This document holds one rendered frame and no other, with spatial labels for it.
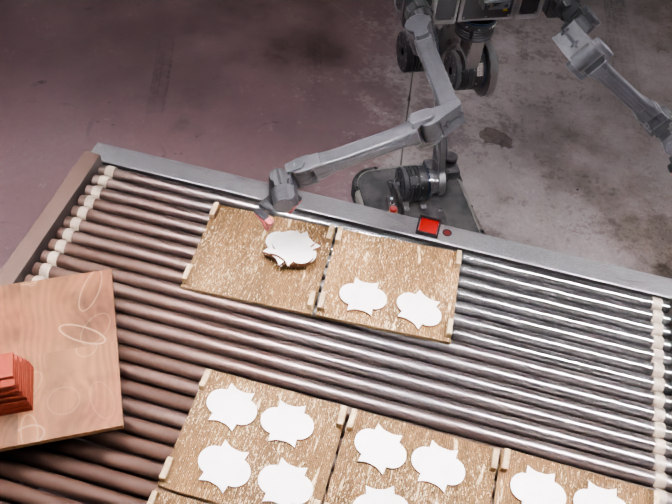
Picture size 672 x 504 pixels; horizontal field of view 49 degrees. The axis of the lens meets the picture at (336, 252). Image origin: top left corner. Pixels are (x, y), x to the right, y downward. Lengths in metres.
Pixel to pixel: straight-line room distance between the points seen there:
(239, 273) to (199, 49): 2.60
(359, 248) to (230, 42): 2.61
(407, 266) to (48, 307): 1.07
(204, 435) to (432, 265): 0.89
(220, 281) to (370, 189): 1.40
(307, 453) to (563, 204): 2.43
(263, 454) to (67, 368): 0.56
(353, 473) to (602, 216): 2.45
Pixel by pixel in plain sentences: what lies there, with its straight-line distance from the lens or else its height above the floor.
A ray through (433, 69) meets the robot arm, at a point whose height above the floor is 1.46.
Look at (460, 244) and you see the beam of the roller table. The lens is 2.49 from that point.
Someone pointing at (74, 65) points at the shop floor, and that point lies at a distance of 4.70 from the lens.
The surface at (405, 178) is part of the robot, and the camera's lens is 3.37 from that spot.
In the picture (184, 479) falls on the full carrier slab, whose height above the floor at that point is 0.94.
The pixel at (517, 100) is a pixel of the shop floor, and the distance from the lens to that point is 4.59.
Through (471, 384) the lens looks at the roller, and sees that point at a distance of 2.20.
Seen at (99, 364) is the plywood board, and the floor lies 1.04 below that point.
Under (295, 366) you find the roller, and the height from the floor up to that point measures 0.92.
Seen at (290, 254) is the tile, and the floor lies 0.99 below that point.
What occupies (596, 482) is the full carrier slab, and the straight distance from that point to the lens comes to 2.15.
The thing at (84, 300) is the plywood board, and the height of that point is 1.04.
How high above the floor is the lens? 2.79
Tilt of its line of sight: 51 degrees down
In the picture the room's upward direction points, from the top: 6 degrees clockwise
